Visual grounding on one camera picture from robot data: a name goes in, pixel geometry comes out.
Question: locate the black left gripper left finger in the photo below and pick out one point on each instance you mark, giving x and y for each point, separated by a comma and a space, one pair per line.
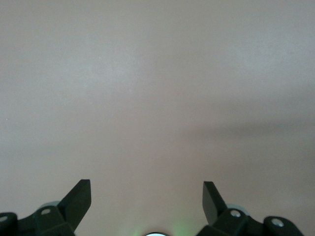
71, 214

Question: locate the brown table cover sheet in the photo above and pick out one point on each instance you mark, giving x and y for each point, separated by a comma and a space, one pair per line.
147, 86

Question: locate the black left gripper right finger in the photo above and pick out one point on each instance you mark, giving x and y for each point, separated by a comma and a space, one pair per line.
221, 218

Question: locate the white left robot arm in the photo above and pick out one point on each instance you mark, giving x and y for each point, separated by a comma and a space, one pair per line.
155, 234

